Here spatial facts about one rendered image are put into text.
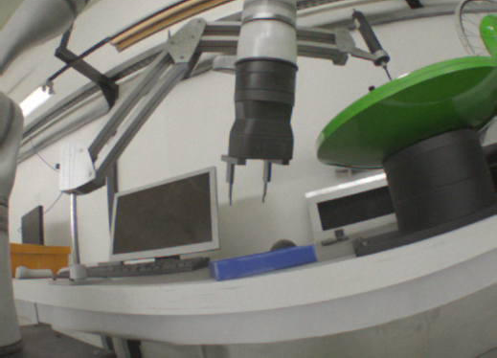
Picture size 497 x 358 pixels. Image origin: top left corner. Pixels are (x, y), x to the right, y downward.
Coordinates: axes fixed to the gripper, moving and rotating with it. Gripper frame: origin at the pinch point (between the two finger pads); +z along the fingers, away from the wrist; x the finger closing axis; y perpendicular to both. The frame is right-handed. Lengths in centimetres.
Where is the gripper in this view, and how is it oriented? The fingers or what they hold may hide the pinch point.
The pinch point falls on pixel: (247, 203)
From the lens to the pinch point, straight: 36.5
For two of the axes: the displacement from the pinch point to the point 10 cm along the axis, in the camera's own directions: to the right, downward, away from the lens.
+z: -0.6, 9.9, 1.4
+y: 4.9, 1.5, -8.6
